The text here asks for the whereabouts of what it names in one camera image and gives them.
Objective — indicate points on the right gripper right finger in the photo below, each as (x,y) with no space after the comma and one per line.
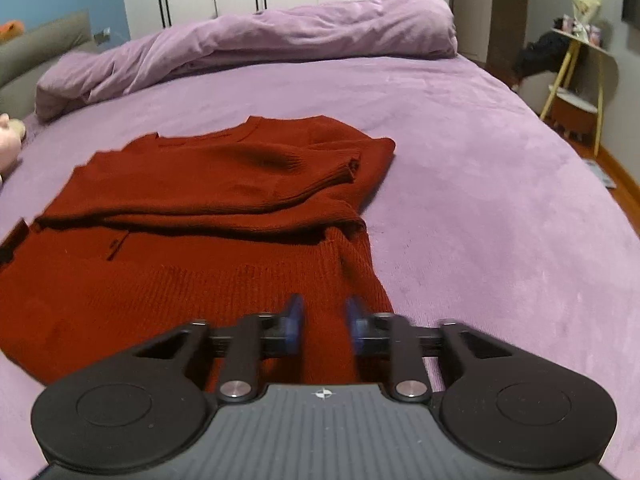
(359,325)

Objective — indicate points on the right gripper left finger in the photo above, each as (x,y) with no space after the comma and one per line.
(288,331)

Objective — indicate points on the red knit sweater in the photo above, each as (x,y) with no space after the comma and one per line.
(167,231)

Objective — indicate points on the purple bed sheet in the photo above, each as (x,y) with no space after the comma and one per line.
(486,216)

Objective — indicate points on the round orange footed stool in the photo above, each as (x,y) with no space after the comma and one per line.
(573,115)

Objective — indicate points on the purple rolled duvet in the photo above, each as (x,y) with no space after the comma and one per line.
(327,31)

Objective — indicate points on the yellow leg side table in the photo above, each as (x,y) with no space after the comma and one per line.
(580,83)

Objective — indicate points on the black garment on table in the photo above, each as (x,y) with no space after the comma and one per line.
(544,55)

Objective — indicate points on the pink plush toy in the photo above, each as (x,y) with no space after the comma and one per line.
(12,135)

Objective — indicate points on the grey headboard cushion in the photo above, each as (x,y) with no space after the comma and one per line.
(26,58)

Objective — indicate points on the cream wrapped bouquet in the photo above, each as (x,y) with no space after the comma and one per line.
(584,11)

